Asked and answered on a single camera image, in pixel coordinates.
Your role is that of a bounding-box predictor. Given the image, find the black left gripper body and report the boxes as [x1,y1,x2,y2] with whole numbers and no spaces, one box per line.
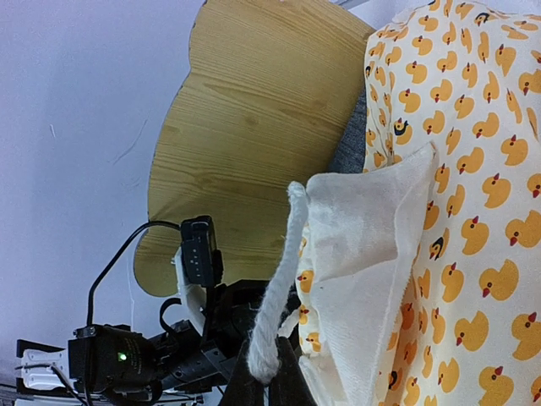
[68,280,267,402]

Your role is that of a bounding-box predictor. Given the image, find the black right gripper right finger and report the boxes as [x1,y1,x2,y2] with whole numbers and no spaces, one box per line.
[268,337,317,406]

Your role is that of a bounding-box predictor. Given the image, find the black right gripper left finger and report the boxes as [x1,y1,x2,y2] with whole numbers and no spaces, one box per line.
[221,340,270,406]

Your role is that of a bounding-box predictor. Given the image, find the duck print mattress cushion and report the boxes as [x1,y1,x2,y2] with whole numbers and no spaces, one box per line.
[247,0,541,406]

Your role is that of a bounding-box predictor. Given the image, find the wooden pet bed frame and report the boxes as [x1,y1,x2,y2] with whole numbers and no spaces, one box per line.
[148,1,373,283]

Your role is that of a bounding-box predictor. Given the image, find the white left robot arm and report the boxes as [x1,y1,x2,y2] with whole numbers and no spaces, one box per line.
[17,280,267,405]

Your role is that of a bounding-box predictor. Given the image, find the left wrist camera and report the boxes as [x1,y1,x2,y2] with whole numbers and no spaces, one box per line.
[174,215,224,332]

